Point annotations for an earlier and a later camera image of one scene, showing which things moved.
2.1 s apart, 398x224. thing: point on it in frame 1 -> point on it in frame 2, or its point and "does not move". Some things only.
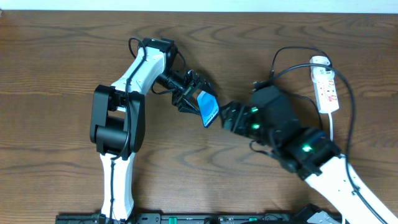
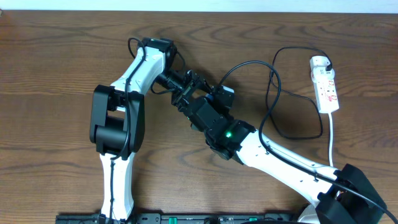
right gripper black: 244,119 -> 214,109
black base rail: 177,218 does not move
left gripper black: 189,92 does not move
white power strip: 324,85 does not move
